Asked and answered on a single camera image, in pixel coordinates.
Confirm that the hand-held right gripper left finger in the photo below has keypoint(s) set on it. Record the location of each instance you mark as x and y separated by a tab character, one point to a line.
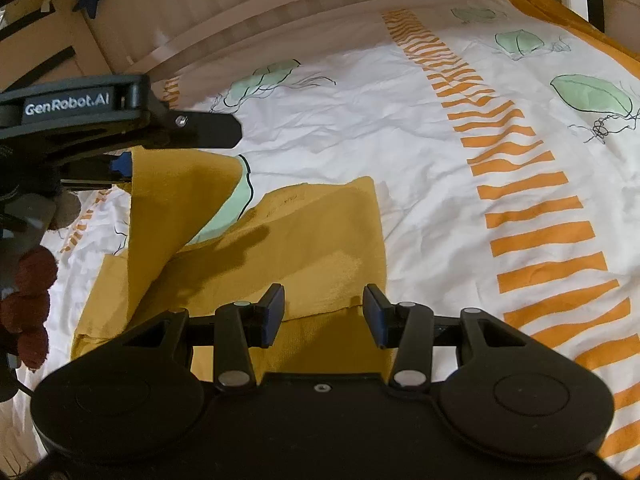
272	316

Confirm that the mustard yellow garment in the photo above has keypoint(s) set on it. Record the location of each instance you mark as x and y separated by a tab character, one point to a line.
310	250

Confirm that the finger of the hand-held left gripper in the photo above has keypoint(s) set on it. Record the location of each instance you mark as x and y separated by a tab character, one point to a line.
120	166
210	130

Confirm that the printed white bed sheet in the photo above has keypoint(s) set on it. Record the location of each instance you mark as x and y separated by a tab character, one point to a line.
375	135

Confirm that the person's left hand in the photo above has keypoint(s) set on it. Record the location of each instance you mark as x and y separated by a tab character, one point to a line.
35	270

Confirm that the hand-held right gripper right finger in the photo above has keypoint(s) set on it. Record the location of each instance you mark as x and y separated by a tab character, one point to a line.
375	321

